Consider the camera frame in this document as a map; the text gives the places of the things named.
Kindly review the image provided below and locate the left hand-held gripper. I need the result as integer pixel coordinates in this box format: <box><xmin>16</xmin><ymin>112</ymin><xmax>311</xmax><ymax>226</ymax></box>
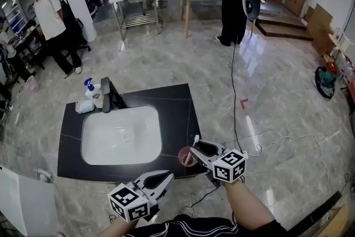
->
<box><xmin>107</xmin><ymin>170</ymin><xmax>175</xmax><ymax>222</ymax></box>

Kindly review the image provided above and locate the black faucet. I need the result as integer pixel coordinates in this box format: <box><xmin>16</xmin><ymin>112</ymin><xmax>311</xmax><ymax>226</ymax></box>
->
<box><xmin>100</xmin><ymin>77</ymin><xmax>127</xmax><ymax>114</ymax></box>

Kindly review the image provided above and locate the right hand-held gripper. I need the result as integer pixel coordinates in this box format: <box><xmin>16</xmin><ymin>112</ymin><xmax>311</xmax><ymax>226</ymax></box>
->
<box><xmin>189</xmin><ymin>139</ymin><xmax>248</xmax><ymax>187</ymax></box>

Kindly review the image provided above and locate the pink toothbrush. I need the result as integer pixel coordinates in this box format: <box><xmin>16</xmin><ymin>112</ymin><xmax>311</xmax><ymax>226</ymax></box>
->
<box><xmin>184</xmin><ymin>134</ymin><xmax>201</xmax><ymax>166</ymax></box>

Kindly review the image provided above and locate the white board panel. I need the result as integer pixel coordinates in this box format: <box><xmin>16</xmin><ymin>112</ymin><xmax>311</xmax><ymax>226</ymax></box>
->
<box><xmin>0</xmin><ymin>165</ymin><xmax>59</xmax><ymax>237</ymax></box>

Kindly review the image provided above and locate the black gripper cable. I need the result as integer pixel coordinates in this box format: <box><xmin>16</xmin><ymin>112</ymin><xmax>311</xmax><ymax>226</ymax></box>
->
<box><xmin>190</xmin><ymin>185</ymin><xmax>221</xmax><ymax>208</ymax></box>

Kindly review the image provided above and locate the pink translucent cup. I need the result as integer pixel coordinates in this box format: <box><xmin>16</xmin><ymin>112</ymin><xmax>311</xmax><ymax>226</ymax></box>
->
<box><xmin>178</xmin><ymin>146</ymin><xmax>199</xmax><ymax>168</ymax></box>

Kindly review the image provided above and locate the white floor cable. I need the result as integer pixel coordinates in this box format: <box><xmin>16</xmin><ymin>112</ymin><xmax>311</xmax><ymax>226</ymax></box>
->
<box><xmin>246</xmin><ymin>134</ymin><xmax>351</xmax><ymax>205</ymax></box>

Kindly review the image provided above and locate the teal bag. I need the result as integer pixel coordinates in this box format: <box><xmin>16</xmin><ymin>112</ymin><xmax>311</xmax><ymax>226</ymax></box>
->
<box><xmin>314</xmin><ymin>65</ymin><xmax>338</xmax><ymax>100</ymax></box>

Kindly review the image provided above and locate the black bar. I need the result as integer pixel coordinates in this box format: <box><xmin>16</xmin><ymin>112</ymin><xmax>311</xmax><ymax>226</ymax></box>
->
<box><xmin>301</xmin><ymin>190</ymin><xmax>343</xmax><ymax>225</ymax></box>

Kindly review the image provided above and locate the white sink basin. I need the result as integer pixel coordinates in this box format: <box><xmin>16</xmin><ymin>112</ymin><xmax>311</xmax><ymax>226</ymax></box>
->
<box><xmin>80</xmin><ymin>104</ymin><xmax>163</xmax><ymax>166</ymax></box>

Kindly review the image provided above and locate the brown cardboard box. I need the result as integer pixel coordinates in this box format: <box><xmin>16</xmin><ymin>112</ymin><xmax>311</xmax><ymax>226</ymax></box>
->
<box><xmin>307</xmin><ymin>3</ymin><xmax>334</xmax><ymax>56</ymax></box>

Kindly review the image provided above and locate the person's left forearm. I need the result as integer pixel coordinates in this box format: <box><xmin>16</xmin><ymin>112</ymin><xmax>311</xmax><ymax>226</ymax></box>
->
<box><xmin>97</xmin><ymin>218</ymin><xmax>136</xmax><ymax>237</ymax></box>

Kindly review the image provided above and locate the person's black striped shirt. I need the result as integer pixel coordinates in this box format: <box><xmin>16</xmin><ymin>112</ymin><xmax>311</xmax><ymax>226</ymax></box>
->
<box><xmin>123</xmin><ymin>213</ymin><xmax>291</xmax><ymax>237</ymax></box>

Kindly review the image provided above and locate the black floor cable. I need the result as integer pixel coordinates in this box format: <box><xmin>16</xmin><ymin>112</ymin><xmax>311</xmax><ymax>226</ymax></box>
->
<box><xmin>230</xmin><ymin>43</ymin><xmax>242</xmax><ymax>151</ymax></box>

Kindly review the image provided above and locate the wooden step platform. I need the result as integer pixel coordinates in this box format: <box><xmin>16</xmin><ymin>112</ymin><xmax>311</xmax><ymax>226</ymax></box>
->
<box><xmin>254</xmin><ymin>11</ymin><xmax>315</xmax><ymax>42</ymax></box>

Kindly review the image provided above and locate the pink waste bin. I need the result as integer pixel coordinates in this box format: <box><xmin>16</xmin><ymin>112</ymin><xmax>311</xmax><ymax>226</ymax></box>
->
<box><xmin>24</xmin><ymin>75</ymin><xmax>40</xmax><ymax>93</ymax></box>

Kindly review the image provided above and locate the white pump soap bottle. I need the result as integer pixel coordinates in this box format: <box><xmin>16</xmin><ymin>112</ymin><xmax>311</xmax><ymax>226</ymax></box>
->
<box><xmin>84</xmin><ymin>78</ymin><xmax>105</xmax><ymax>109</ymax></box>

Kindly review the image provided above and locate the black marble sink counter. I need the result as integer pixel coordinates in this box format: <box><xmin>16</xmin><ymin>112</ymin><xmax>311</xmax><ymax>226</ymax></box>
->
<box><xmin>57</xmin><ymin>83</ymin><xmax>202</xmax><ymax>183</ymax></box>

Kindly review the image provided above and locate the grey white shell chair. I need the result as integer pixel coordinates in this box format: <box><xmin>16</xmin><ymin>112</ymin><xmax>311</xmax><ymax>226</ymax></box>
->
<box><xmin>241</xmin><ymin>0</ymin><xmax>262</xmax><ymax>37</ymax></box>

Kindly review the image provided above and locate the person's right forearm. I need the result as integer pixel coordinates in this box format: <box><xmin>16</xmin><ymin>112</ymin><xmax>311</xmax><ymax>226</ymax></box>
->
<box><xmin>222</xmin><ymin>180</ymin><xmax>281</xmax><ymax>230</ymax></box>

